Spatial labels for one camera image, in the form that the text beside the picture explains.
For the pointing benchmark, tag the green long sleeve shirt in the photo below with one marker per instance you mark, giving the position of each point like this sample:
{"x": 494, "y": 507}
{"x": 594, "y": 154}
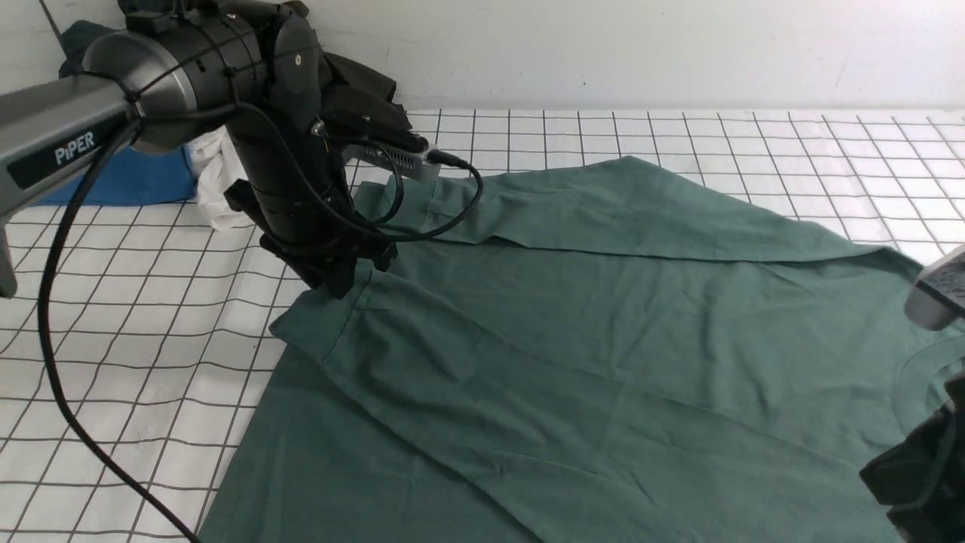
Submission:
{"x": 608, "y": 353}

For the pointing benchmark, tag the dark teal shirt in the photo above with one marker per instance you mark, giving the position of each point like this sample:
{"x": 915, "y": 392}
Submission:
{"x": 74, "y": 42}

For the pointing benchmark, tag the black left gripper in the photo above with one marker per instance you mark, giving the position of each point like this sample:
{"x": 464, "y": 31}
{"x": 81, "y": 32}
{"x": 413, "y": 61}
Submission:
{"x": 297, "y": 195}

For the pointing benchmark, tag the white grid tablecloth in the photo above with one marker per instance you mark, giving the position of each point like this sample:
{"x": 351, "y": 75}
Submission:
{"x": 161, "y": 326}

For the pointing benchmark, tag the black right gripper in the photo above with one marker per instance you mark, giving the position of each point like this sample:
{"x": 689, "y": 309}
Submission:
{"x": 921, "y": 480}

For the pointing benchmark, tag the dark olive shirt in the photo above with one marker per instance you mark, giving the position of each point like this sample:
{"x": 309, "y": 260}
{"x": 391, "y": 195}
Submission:
{"x": 361, "y": 91}

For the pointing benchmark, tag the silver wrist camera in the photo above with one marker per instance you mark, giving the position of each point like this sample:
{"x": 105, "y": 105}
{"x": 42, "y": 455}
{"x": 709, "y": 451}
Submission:
{"x": 384, "y": 141}

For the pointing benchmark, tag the white shirt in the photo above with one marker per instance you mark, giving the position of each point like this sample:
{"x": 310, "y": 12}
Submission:
{"x": 216, "y": 163}

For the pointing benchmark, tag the blue shirt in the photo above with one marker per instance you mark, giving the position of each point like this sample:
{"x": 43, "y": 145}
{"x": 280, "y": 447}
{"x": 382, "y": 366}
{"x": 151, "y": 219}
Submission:
{"x": 135, "y": 179}

